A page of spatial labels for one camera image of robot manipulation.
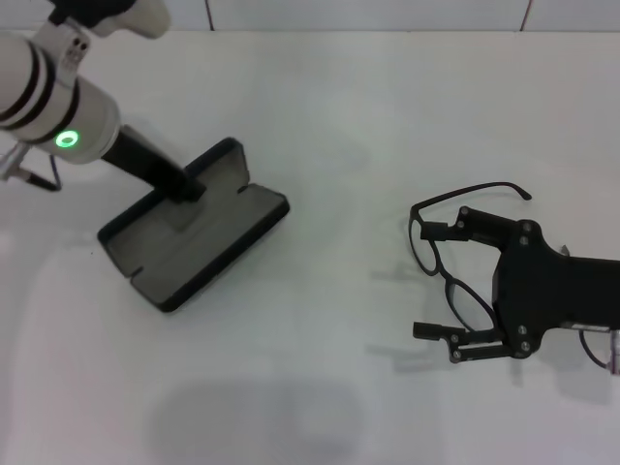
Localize black glasses case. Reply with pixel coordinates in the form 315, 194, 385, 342
96, 137, 292, 315

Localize black glasses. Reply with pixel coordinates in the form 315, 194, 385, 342
408, 181, 533, 340

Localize silver cable connector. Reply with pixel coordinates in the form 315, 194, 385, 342
606, 330, 620, 376
0, 143, 26, 182

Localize thin black cable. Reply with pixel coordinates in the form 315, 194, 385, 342
577, 327, 612, 371
18, 153, 63, 193

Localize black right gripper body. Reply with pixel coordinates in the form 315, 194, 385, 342
492, 219, 620, 360

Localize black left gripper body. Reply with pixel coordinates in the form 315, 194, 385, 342
102, 123, 191, 201

